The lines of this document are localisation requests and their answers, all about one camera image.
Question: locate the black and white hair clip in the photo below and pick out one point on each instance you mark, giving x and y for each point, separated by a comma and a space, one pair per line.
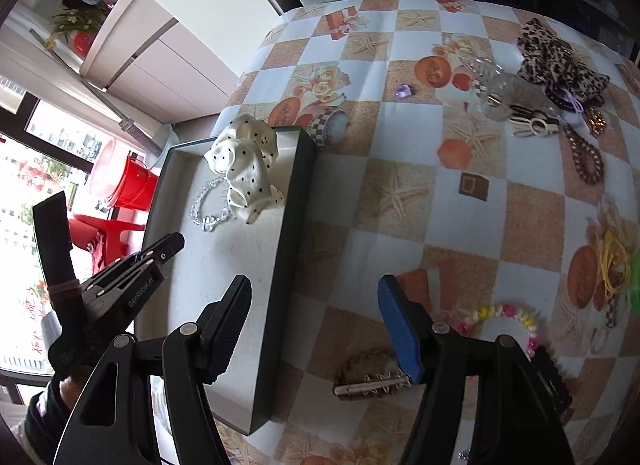
525, 120

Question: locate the translucent pink bucket lid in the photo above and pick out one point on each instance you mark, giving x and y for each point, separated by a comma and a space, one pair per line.
105, 170

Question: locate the red plastic chair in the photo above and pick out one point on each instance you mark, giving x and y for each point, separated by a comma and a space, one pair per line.
85, 232

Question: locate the purple gem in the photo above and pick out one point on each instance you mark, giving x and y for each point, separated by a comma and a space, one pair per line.
404, 92

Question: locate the leopard print scrunchie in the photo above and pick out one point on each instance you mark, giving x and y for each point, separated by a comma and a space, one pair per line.
550, 57

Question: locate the green potted plant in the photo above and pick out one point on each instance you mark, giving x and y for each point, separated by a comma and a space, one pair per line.
75, 20

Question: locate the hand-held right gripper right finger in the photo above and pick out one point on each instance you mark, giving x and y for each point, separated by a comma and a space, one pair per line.
400, 330

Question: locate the white basin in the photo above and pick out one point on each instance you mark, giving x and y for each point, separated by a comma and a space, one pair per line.
165, 137

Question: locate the white cabinet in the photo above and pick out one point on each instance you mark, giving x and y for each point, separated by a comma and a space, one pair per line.
165, 60

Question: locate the red bucket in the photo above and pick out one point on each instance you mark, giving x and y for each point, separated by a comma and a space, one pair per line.
135, 185

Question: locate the clear hair claw clip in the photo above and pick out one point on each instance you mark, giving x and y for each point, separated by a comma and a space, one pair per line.
500, 92

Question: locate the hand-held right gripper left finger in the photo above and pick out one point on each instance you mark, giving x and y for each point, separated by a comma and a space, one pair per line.
235, 325

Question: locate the metal pole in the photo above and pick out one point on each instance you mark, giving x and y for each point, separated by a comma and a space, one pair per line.
135, 132

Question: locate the red plant pot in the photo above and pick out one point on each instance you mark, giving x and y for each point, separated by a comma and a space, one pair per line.
84, 42

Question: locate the person's left forearm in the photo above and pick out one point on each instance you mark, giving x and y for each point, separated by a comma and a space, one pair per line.
42, 420

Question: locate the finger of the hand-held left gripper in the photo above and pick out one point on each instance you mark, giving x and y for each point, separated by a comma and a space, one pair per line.
162, 247

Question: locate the checkered printed tablecloth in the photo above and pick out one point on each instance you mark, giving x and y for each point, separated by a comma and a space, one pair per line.
450, 245

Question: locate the black scalloped snap clip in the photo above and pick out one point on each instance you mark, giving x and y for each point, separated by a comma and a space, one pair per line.
555, 375

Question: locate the white polka dot scrunchie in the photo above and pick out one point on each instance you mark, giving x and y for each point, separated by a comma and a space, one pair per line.
245, 165

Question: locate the dark green jewelry tray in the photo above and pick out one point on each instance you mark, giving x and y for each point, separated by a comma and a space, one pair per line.
200, 270

